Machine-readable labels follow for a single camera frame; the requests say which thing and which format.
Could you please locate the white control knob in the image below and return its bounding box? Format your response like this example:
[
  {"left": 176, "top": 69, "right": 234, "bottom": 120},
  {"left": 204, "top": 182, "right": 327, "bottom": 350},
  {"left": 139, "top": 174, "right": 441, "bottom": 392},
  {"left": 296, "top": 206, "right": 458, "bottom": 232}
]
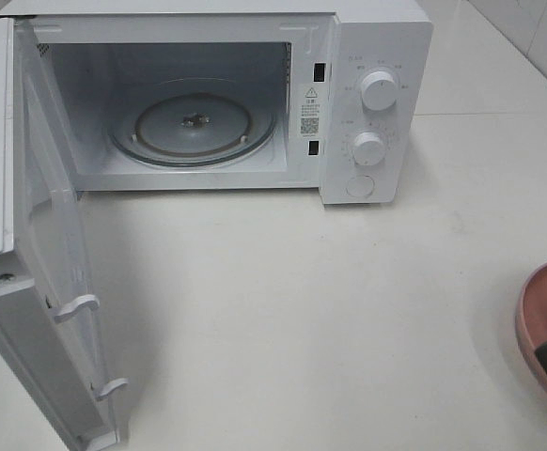
[
  {"left": 359, "top": 69, "right": 399, "bottom": 111},
  {"left": 352, "top": 132, "right": 386, "bottom": 166}
]

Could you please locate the glass microwave turntable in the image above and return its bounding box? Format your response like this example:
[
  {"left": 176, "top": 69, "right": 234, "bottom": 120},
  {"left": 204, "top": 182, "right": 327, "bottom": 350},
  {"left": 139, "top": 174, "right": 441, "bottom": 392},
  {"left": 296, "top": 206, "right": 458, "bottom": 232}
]
[{"left": 108, "top": 78, "right": 281, "bottom": 168}]

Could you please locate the round white door button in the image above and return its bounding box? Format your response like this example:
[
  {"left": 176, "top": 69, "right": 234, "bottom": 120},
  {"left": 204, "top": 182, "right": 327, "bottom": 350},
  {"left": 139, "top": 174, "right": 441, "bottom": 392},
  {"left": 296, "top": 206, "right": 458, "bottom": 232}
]
[{"left": 346, "top": 175, "right": 375, "bottom": 198}]

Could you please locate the white warning label sticker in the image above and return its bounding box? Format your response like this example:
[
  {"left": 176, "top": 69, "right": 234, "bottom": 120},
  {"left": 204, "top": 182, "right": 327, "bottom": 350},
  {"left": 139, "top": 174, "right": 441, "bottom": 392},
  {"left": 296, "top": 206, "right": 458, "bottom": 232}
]
[{"left": 297, "top": 84, "right": 324, "bottom": 137}]

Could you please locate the white microwave door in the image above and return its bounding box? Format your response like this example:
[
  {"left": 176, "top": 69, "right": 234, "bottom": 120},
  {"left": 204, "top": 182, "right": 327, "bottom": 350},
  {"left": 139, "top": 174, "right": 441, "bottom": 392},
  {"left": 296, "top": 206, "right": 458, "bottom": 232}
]
[{"left": 0, "top": 18, "right": 127, "bottom": 450}]

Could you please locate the white microwave oven body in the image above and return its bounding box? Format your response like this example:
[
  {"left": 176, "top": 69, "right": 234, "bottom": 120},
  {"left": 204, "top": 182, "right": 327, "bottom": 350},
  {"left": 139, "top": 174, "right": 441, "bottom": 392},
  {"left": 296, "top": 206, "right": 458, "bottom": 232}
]
[{"left": 0, "top": 1, "right": 433, "bottom": 205}]

